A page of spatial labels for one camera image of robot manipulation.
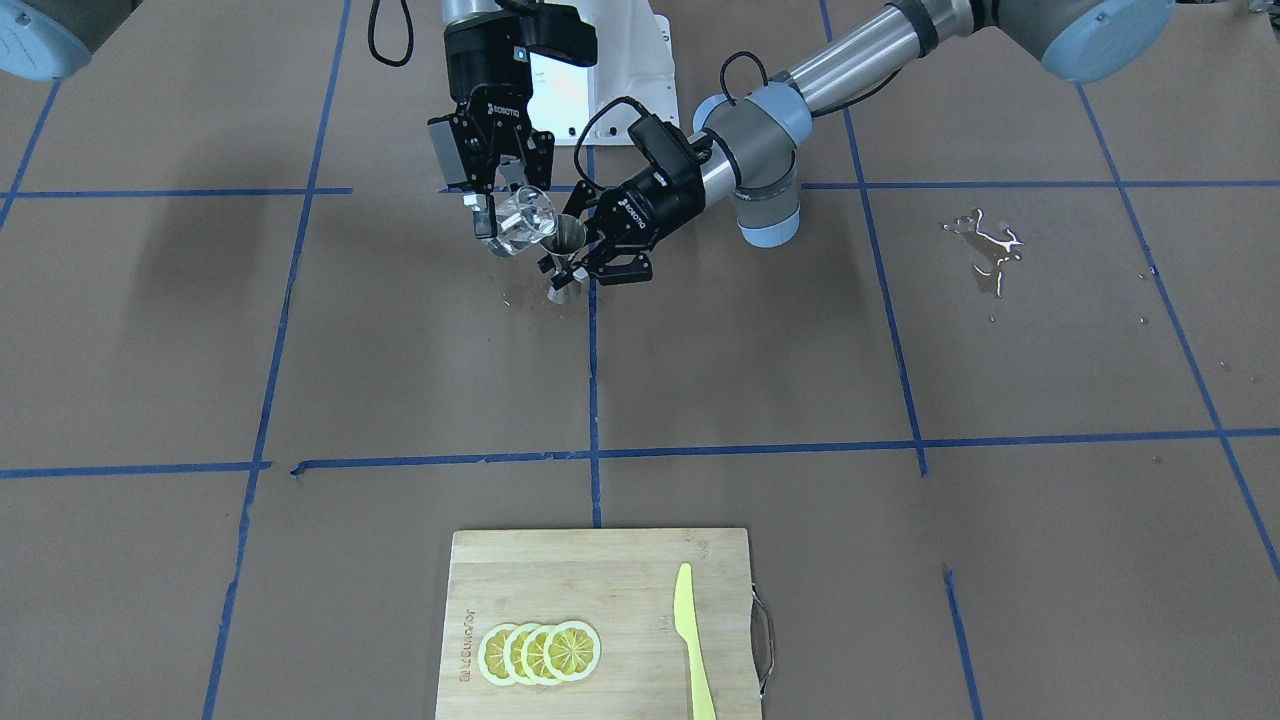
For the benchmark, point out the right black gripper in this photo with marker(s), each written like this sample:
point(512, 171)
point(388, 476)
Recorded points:
point(482, 82)

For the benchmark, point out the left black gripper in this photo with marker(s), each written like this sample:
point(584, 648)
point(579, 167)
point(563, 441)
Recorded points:
point(655, 194)

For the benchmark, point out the steel double jigger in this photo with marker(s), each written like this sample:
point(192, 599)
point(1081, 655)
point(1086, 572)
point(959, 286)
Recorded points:
point(564, 255)

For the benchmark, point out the clear shot glass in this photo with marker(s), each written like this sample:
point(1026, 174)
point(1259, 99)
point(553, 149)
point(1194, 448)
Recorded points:
point(521, 221)

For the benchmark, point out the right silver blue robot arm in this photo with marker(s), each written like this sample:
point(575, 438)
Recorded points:
point(170, 99)

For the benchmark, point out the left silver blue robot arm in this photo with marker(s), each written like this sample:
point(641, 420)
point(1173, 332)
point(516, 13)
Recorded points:
point(743, 149)

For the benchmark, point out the wooden cutting board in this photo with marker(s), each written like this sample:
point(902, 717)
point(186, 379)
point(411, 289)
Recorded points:
point(621, 582)

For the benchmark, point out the lemon slice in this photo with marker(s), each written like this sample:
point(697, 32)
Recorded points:
point(514, 655)
point(536, 658)
point(493, 655)
point(572, 651)

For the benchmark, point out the yellow plastic knife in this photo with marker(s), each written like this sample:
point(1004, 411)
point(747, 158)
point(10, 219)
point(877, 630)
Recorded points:
point(687, 628)

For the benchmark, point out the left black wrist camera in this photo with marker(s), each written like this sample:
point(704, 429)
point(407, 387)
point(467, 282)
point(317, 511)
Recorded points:
point(669, 152)

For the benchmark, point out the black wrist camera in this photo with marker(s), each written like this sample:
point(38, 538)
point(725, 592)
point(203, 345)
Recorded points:
point(669, 152)
point(559, 32)

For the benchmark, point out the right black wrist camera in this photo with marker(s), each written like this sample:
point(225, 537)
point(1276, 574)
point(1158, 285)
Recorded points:
point(559, 32)

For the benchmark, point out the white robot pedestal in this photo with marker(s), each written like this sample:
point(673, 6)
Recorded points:
point(635, 59)

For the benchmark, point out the metal board handle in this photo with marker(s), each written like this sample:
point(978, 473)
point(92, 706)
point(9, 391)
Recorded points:
point(763, 641)

